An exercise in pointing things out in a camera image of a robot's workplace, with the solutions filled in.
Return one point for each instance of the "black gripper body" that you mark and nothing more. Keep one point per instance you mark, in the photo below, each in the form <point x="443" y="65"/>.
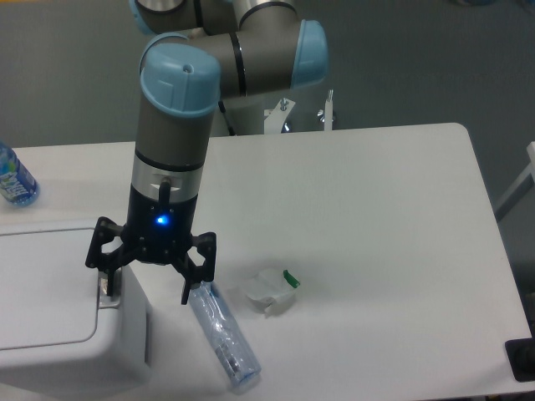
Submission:
<point x="159" y="235"/>

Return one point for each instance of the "empty clear plastic bottle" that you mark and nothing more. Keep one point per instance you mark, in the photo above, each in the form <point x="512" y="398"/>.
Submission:
<point x="224" y="335"/>

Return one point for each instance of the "black clamp at table edge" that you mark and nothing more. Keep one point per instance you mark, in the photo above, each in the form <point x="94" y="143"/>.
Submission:
<point x="520" y="353"/>

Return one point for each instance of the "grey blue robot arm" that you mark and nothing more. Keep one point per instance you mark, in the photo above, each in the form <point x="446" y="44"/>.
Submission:
<point x="201" y="53"/>

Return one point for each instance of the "crumpled white paper carton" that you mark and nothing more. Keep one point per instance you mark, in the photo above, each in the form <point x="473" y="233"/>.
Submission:
<point x="272" y="291"/>

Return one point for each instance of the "blue labelled water bottle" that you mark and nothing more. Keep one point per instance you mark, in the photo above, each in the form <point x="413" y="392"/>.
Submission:
<point x="18" y="186"/>

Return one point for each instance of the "white push-lid trash can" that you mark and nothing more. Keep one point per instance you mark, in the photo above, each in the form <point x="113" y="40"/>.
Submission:
<point x="61" y="334"/>

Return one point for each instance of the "white frame at right edge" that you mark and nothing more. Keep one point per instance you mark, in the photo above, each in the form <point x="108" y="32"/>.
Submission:
<point x="518" y="188"/>

